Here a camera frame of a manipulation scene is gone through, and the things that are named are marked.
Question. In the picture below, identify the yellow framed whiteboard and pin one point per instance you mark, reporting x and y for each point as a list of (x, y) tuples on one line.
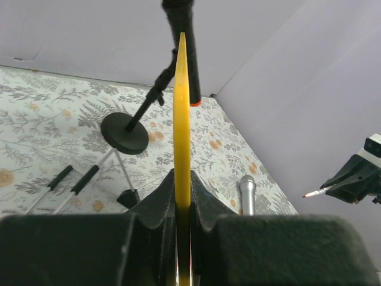
[(182, 160)]

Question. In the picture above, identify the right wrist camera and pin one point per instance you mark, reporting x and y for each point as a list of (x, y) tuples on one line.
[(371, 151)]

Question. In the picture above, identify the silver microphone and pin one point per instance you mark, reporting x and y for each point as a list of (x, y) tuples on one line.
[(247, 187)]

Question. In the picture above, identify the floral patterned table mat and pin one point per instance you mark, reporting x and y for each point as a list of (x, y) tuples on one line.
[(50, 122)]

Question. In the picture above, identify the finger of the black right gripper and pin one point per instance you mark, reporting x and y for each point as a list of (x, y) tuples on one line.
[(356, 169), (357, 192)]

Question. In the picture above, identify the wire whiteboard easel stand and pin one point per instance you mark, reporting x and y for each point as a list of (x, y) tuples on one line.
[(132, 193)]

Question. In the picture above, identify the black round microphone stand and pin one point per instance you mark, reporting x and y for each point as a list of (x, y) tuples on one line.
[(125, 132)]

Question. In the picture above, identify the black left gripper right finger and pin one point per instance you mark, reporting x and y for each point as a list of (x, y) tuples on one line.
[(232, 249)]

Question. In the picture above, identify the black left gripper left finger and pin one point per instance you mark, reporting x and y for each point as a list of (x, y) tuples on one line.
[(137, 247)]

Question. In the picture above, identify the red whiteboard marker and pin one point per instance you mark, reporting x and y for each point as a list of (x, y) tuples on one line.
[(316, 192)]

